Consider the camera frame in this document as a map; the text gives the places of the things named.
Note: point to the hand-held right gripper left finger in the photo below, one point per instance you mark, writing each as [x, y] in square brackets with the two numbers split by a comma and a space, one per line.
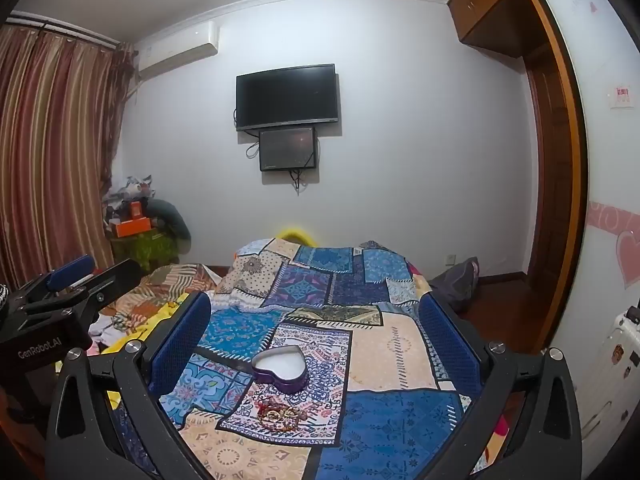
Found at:
[182, 340]

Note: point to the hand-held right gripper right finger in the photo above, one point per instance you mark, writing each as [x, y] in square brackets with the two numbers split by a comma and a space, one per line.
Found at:
[450, 345]

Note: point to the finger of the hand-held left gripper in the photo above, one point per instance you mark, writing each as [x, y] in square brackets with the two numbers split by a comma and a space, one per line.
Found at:
[115, 276]
[70, 271]

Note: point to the purple heart-shaped tin box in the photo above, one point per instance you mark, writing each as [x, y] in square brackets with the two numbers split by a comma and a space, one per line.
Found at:
[280, 367]

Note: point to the red box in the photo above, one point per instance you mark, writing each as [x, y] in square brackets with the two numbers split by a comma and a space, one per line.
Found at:
[102, 271]

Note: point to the cluttered green side stand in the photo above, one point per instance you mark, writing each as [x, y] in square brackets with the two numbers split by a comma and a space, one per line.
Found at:
[145, 252]

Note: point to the flat orange box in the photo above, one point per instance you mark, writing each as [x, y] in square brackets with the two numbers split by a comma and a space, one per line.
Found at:
[132, 227]

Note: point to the orange patterned quilt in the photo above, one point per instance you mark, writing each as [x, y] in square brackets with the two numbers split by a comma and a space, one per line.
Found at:
[170, 280]

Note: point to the patchwork printed blanket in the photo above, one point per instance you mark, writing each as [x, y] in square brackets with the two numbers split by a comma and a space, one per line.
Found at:
[390, 350]

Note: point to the dark bag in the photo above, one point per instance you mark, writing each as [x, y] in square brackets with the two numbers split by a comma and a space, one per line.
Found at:
[457, 282]

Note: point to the small orange box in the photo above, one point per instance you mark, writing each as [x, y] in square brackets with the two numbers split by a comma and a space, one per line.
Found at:
[135, 209]

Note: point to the dark green cushion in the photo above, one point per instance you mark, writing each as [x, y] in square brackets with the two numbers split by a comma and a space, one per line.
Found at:
[172, 220]

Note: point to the crumpled grey wrapping paper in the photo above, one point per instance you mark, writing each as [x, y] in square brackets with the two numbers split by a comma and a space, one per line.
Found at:
[130, 190]

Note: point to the striped brown curtain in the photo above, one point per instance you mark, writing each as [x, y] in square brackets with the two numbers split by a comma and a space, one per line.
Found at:
[55, 150]

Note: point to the yellow plastic object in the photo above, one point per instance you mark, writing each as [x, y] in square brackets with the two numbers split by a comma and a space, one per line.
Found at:
[295, 234]

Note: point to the white air conditioner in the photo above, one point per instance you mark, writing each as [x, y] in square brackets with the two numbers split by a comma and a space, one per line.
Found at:
[175, 52]

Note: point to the wooden overhead cabinet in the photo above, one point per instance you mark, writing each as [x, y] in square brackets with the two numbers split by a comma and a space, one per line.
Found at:
[480, 5]

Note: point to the wooden door frame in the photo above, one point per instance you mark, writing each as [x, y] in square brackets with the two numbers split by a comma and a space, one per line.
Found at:
[555, 185]

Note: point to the pink heart wall sticker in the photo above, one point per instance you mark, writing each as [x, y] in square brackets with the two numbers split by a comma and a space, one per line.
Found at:
[629, 260]

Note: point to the small black wall monitor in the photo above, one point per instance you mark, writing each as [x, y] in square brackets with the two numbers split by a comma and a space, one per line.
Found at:
[287, 150]

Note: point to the white curtain rail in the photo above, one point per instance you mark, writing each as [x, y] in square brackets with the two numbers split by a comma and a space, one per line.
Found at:
[65, 30]

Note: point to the black wall television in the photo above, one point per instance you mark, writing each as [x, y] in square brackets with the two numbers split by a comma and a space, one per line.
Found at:
[287, 95]

